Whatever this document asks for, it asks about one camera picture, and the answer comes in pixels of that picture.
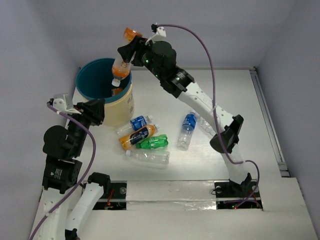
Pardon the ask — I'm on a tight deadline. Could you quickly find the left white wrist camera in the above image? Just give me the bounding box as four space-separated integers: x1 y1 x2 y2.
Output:
48 93 81 115

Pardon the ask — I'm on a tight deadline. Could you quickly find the small orange bottle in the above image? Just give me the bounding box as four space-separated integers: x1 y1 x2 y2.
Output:
111 87 124 97

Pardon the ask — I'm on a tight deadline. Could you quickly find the green plastic bottle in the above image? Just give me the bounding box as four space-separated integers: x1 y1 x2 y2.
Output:
136 134 169 150

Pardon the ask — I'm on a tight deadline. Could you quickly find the clear bottle white cap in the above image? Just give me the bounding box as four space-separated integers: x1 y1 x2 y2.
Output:
125 149 170 169

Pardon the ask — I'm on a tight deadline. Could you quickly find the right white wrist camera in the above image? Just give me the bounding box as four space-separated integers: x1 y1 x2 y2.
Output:
145 23 167 45

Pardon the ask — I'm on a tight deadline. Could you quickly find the silver taped front rail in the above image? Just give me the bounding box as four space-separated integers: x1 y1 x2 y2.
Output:
93 180 263 211

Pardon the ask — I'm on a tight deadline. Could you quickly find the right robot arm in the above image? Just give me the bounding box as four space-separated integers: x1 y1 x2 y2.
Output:
117 36 252 198

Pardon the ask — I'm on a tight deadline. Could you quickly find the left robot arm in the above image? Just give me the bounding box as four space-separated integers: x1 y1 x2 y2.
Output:
29 96 111 240

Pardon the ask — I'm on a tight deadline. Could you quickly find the teal and cream bin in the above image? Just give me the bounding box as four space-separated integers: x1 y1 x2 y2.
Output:
75 58 135 127

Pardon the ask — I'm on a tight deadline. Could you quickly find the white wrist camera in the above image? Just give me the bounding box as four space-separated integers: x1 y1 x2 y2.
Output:
48 93 81 115
145 23 167 45

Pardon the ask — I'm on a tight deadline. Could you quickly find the small blue label bottle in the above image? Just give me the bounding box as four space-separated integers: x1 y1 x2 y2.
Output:
117 115 153 136

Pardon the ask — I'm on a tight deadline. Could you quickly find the large clear ribbed bottle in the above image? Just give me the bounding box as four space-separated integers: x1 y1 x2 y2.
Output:
196 114 215 137

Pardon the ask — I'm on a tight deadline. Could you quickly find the blue label clear bottle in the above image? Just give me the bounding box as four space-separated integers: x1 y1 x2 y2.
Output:
177 111 197 150

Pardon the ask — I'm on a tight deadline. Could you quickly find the orange bottle dark label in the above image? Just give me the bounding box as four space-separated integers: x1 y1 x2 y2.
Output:
118 124 159 151

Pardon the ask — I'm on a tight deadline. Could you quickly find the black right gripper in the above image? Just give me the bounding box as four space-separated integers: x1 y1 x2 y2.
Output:
117 34 164 81

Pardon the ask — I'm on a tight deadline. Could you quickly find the aluminium side rail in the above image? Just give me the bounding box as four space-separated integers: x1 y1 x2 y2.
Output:
249 67 291 178

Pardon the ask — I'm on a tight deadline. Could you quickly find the orange label tea bottle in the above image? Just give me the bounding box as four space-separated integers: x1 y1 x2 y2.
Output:
111 26 144 88

